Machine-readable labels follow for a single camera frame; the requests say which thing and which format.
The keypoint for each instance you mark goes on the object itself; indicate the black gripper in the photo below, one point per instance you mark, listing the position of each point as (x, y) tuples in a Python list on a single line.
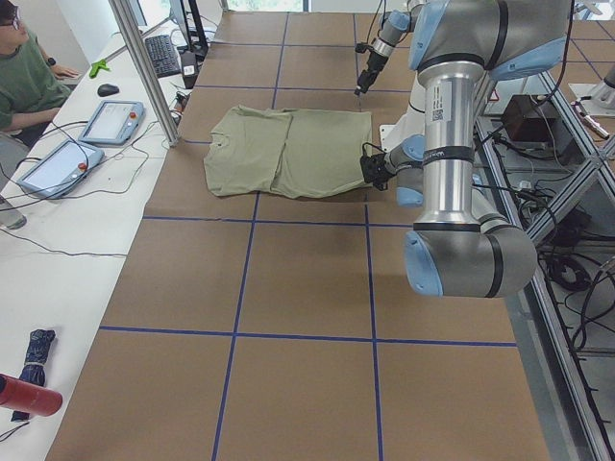
[(379, 168), (372, 64)]

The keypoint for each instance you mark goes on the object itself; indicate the olive green long-sleeve shirt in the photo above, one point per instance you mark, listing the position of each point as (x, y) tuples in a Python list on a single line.
[(296, 153)]

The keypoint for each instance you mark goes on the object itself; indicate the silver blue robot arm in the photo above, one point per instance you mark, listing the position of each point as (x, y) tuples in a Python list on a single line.
[(394, 26), (460, 245)]

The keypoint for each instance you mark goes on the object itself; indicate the brown wooden box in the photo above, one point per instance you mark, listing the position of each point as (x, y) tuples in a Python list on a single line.
[(524, 121)]

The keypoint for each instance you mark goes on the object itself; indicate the black power adapter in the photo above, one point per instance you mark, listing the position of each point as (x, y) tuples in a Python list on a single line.
[(189, 69)]

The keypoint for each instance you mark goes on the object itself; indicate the black keyboard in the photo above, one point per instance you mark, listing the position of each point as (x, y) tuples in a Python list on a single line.
[(163, 55)]

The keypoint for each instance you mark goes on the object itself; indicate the far blue teach pendant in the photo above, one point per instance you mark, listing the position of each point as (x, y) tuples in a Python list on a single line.
[(113, 123)]

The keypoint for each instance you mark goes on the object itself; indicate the blue teach pendant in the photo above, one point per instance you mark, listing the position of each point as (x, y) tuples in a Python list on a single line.
[(60, 171), (113, 123)]

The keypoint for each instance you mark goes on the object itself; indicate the black computer mouse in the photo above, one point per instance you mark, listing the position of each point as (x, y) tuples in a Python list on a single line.
[(105, 90)]

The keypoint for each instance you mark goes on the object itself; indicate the green plastic clamp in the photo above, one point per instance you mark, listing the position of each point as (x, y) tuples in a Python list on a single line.
[(97, 67)]

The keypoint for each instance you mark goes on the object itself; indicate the near blue teach pendant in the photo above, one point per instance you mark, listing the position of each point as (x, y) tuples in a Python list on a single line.
[(60, 171)]

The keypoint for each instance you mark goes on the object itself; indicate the person in green shirt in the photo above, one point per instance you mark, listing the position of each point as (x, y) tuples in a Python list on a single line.
[(31, 89)]

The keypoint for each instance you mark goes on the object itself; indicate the folded dark blue umbrella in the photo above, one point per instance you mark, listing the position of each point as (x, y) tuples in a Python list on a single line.
[(33, 369)]

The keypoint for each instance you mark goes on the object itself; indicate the red cylindrical bottle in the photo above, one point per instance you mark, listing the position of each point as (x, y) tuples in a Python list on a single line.
[(26, 397)]

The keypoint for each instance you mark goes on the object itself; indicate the aluminium frame post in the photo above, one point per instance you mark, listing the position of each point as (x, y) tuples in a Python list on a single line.
[(125, 20)]

